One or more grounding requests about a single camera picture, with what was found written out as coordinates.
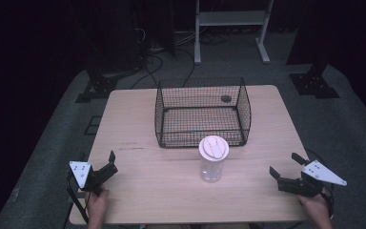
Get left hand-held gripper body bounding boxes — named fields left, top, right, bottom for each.
left=69, top=160, right=109, bottom=197

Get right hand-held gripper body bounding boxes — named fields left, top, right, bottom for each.
left=277, top=159, right=348, bottom=198

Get person's right hand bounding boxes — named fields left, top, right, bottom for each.
left=297, top=191, right=332, bottom=221

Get person's left hand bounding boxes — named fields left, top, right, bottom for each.
left=85, top=185, right=110, bottom=214

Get clear plastic cup white lid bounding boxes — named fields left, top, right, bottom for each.
left=197, top=135, right=231, bottom=184

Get black stand base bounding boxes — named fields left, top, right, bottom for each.
left=74, top=61, right=119, bottom=104
left=288, top=62, right=341, bottom=100

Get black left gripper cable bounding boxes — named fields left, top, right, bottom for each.
left=65, top=171, right=91, bottom=224

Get black wire mesh basket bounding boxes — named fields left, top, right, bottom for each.
left=153, top=76, right=253, bottom=149

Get black floor cables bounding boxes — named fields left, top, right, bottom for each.
left=130, top=27, right=233, bottom=91

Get white metal stand frame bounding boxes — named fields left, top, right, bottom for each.
left=193, top=0, right=275, bottom=66

